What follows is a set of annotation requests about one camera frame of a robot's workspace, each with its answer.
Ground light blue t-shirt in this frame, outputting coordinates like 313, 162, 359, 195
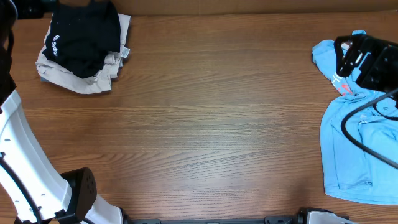
312, 40, 397, 205

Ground folded beige garment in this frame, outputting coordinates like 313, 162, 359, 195
35, 14, 131, 95

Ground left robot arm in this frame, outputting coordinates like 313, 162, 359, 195
1, 0, 128, 224

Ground black polo shirt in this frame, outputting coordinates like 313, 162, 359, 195
42, 1, 121, 78

